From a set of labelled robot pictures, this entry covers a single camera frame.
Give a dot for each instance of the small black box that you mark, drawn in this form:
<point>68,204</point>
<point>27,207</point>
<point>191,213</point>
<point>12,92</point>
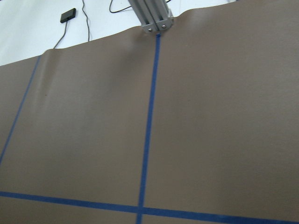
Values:
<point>66,16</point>

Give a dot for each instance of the aluminium frame post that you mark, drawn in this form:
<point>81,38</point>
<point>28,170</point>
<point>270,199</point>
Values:
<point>154,15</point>

